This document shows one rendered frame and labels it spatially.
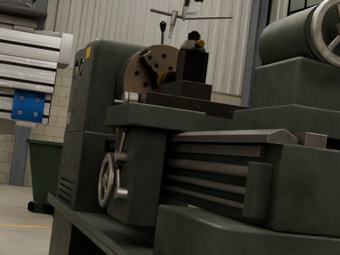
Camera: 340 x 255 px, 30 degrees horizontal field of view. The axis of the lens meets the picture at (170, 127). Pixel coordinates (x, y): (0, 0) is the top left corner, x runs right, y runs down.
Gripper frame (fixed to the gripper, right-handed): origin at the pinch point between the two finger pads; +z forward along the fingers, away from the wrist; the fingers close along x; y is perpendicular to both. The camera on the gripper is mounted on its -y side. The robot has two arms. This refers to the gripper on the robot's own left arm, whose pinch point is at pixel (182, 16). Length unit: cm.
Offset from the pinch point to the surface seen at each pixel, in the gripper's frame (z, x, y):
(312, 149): 54, -138, 18
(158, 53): 17.7, -5.3, -6.9
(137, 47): 14.1, 10.8, -15.1
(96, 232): 84, -65, -16
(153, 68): 24.9, -11.5, -7.7
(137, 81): 30.4, -6.4, -12.6
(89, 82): 33.3, 7.6, -31.0
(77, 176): 71, 8, -28
